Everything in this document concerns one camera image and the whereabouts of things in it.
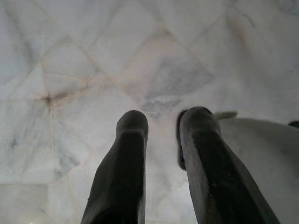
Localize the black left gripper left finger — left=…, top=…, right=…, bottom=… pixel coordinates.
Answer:
left=80, top=109, right=150, bottom=224

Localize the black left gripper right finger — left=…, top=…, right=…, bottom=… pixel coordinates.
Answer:
left=177, top=106, right=281, bottom=224

